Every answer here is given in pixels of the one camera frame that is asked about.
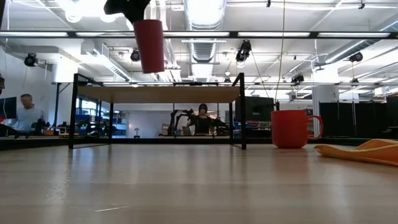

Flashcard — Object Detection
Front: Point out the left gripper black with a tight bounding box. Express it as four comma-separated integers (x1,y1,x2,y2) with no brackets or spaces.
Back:
103,0,152,24

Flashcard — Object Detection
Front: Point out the tall smooth red plastic tumbler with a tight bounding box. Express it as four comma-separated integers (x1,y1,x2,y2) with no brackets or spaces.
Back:
133,19,165,75

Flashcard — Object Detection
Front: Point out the red ceramic mug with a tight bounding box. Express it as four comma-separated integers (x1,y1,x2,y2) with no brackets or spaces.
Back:
270,110,325,149

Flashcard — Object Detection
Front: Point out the person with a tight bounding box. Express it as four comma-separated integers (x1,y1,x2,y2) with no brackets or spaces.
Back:
12,93,46,138
188,103,219,136

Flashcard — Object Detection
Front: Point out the black monitor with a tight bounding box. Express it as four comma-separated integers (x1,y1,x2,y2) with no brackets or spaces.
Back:
234,96,275,123

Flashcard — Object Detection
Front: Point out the orange cloth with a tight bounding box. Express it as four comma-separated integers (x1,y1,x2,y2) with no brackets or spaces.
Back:
313,138,398,167

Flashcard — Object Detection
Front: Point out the silver ceiling duct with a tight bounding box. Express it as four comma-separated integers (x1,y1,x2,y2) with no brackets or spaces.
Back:
183,0,228,64

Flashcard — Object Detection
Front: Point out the black frame wooden top shelf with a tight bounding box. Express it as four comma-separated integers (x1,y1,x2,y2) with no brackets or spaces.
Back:
68,72,248,151

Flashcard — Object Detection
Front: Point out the black overhead frame bar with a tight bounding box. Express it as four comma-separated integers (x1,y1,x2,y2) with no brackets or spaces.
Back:
0,30,398,40

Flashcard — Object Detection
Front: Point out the thin hanging cable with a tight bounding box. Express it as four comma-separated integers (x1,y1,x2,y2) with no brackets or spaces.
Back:
273,0,286,102

